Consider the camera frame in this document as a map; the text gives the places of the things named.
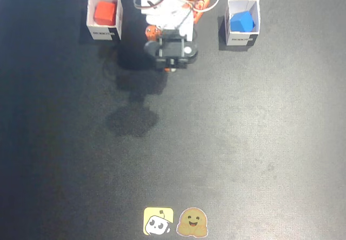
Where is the hugging face emoji sticker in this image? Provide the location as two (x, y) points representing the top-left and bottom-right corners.
(176, 207), (209, 238)

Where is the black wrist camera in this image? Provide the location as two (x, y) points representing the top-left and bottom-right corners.
(143, 29), (199, 71)

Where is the blue cube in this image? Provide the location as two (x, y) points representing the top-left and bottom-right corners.
(229, 10), (256, 33)

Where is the white cardboard box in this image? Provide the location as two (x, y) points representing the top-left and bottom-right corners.
(224, 0), (261, 46)
(85, 0), (124, 42)

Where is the yellow robot face sticker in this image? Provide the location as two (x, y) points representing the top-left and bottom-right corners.
(143, 206), (175, 236)

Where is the red cube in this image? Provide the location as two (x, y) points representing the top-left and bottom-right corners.
(94, 1), (118, 26)

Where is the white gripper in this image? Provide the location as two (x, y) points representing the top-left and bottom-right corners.
(140, 0), (195, 42)

